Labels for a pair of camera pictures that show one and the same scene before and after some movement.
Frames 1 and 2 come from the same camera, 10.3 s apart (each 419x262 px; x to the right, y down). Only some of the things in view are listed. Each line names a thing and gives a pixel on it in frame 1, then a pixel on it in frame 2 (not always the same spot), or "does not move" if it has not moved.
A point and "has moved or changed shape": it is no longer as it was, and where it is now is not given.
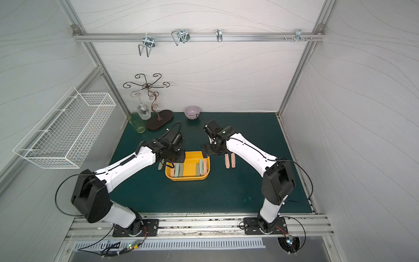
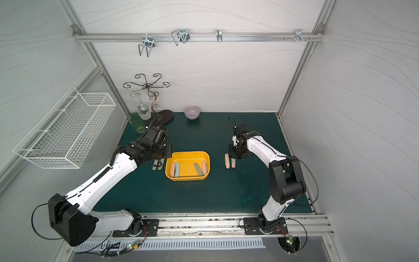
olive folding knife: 180,173 has moved or changed shape
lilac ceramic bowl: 190,112 does not move
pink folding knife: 233,160 → 204,167
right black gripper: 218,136 → 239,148
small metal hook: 219,35 does not move
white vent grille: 141,244 does not move
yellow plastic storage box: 195,167 does not move
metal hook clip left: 149,43 does not move
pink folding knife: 227,161 does not move
